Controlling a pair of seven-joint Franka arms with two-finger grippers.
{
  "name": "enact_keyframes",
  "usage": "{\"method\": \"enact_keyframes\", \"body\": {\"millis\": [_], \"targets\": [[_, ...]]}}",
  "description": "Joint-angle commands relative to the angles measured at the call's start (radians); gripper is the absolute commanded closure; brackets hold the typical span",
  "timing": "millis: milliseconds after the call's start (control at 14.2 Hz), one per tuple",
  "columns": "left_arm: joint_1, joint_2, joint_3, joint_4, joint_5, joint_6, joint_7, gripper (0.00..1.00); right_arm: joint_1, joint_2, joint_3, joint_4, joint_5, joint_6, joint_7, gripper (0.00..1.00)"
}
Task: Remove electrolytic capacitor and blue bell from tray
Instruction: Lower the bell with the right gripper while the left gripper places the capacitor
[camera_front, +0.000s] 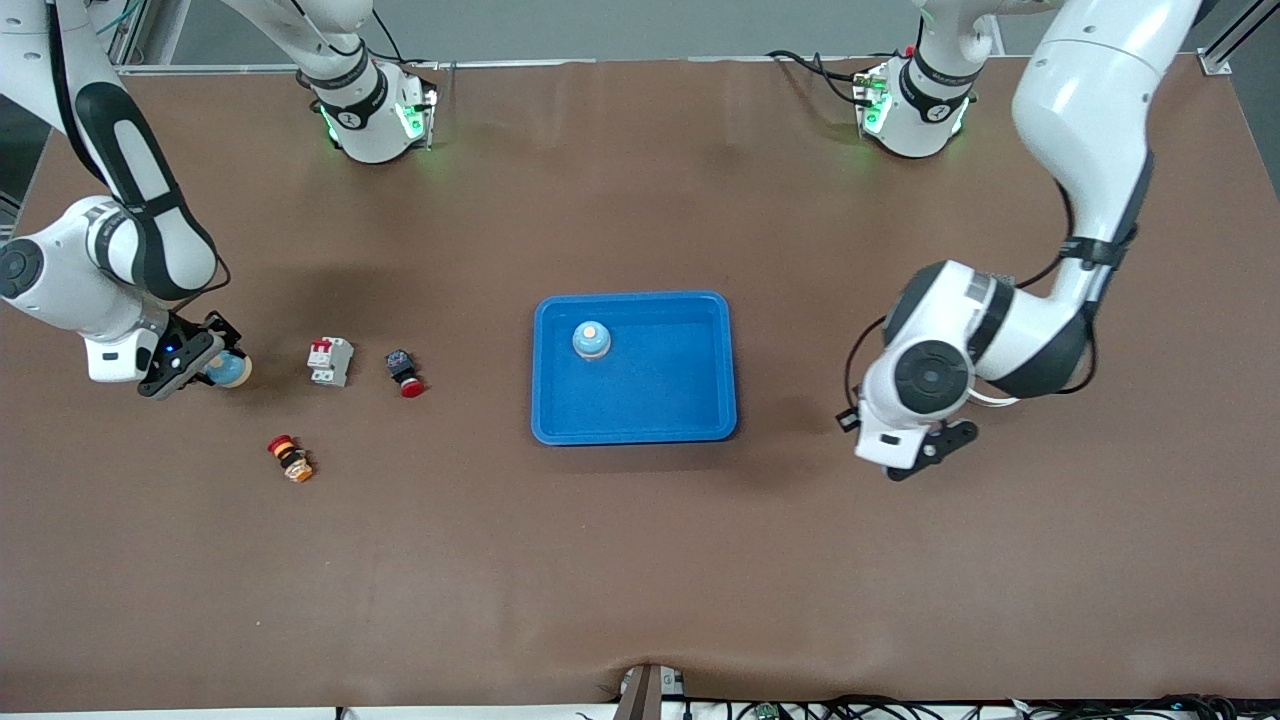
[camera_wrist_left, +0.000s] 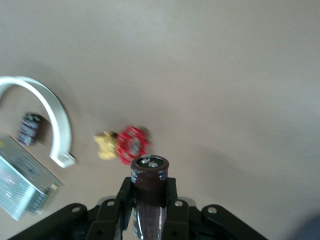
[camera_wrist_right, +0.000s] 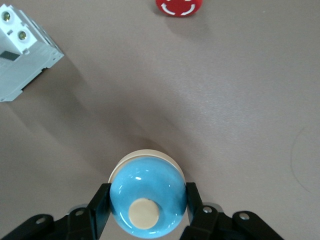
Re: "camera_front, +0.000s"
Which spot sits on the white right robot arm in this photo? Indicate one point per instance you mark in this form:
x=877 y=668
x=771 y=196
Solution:
x=60 y=270

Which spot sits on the blue plastic tray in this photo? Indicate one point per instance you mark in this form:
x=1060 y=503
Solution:
x=660 y=400

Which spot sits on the metal table clamp bracket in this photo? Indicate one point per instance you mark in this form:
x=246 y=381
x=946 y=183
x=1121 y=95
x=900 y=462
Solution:
x=640 y=695

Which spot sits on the brown table mat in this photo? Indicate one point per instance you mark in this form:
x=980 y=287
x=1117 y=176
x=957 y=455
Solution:
x=640 y=560

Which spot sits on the light blue call bell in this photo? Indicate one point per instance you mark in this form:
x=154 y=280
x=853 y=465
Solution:
x=230 y=372
x=591 y=342

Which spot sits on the red mushroom button black body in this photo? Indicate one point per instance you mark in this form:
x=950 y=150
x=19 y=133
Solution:
x=402 y=368

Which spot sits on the red yellow button white end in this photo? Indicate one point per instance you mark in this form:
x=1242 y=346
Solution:
x=291 y=459

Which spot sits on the aluminium frame profile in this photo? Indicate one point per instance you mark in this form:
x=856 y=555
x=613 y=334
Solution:
x=1225 y=55
x=125 y=45

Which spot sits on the white circuit breaker red switch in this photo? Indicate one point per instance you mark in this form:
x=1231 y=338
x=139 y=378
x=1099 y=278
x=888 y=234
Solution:
x=330 y=362

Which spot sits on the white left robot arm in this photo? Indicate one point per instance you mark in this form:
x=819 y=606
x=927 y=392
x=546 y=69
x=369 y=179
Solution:
x=1090 y=100

